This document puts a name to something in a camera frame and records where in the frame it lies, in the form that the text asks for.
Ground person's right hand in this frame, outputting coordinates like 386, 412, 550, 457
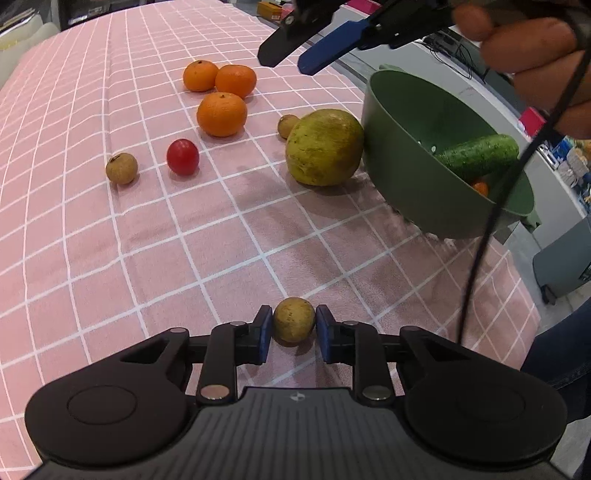
452, 0, 591, 139

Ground red box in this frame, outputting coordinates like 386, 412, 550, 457
519, 107, 555, 137

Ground red cherry tomato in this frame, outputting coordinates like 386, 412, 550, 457
166, 138, 200, 176

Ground brown longan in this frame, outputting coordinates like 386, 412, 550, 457
273, 297, 317, 344
106, 152, 139, 185
277, 114, 301, 140

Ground pink checked tablecloth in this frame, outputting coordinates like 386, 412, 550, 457
0, 0, 542, 480

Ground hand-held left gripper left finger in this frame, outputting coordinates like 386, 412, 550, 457
119, 305, 274, 406

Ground green colander bowl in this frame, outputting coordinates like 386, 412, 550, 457
361, 65, 543, 241

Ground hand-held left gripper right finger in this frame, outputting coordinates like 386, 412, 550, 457
315, 305, 472, 406

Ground grey wheeled appliance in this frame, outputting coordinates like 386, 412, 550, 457
532, 217, 591, 304

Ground yellow-green pear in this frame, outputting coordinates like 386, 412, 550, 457
285, 109, 365, 187

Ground green cucumber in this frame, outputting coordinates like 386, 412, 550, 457
434, 134, 520, 183

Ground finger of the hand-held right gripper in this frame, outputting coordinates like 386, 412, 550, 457
298, 0, 462, 75
257, 0, 352, 68

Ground pink plastic box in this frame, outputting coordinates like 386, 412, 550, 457
344, 0, 385, 17

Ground black cable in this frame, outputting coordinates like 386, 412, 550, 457
457, 18, 591, 344

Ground black cables on console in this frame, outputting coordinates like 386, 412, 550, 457
424, 33, 491, 80

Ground person's leg blue jeans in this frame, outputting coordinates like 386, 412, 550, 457
521, 307, 591, 425

